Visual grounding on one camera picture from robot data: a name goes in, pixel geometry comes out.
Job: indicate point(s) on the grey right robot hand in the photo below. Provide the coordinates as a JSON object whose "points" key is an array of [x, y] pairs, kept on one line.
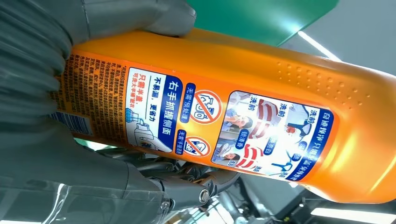
{"points": [[77, 179]]}

